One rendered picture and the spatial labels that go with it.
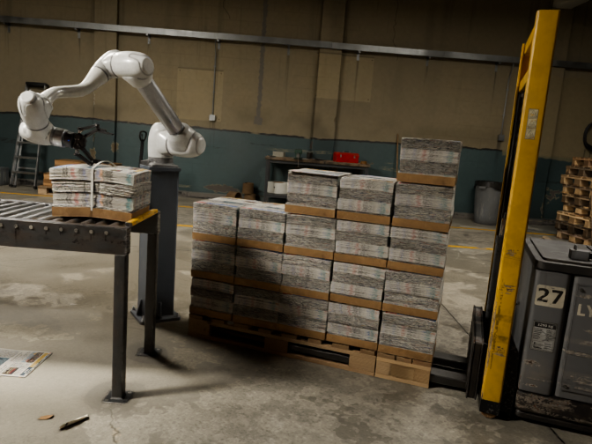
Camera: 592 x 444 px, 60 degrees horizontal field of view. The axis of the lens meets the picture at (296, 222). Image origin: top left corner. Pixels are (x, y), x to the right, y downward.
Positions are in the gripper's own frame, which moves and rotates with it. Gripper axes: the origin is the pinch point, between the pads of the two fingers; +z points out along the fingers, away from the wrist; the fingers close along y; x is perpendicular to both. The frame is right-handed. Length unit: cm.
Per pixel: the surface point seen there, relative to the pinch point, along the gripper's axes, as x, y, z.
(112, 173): 15.3, 9.0, 8.7
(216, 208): -47, 26, 50
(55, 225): 29.1, 34.7, -7.0
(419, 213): -10, 0, 156
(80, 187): 15.0, 18.5, -4.5
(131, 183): 15.2, 11.8, 18.0
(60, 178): 15.7, 16.4, -13.8
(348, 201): -22, 3, 120
